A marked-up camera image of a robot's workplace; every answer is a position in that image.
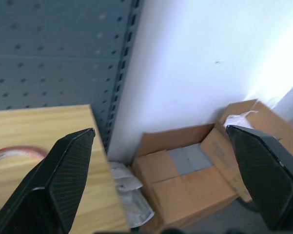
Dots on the white plastic packaging bag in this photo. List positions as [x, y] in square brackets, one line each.
[130, 192]

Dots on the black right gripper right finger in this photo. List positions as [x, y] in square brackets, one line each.
[265, 180]

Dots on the large open cardboard box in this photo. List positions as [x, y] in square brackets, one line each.
[185, 180]

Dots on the white paper in box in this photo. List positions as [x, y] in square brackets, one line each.
[239, 120]

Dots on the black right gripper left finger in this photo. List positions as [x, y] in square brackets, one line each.
[56, 185]

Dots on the grey flat panel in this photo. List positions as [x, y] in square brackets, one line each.
[189, 159]

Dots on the small open cardboard box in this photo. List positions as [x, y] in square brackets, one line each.
[258, 119]

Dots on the grey perforated metal shelf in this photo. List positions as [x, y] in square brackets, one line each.
[119, 73]

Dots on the grey pegboard panel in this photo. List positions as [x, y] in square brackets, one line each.
[51, 53]

